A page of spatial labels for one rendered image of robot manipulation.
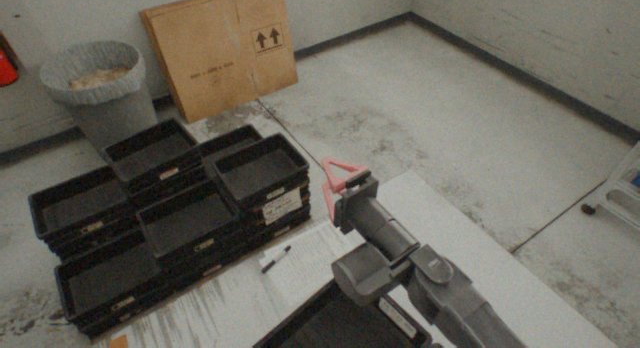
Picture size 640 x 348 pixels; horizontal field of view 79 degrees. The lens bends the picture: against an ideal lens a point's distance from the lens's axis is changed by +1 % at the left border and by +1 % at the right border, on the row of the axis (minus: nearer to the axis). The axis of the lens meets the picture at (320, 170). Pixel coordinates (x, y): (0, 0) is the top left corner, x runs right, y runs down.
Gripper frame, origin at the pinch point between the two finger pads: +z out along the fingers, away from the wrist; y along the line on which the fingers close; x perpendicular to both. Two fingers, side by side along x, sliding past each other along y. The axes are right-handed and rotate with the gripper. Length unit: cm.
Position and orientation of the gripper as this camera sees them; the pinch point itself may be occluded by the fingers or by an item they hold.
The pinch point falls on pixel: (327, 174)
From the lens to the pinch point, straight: 66.5
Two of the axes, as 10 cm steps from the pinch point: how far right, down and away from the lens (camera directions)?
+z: -5.8, -6.1, 5.5
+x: 8.2, -4.3, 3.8
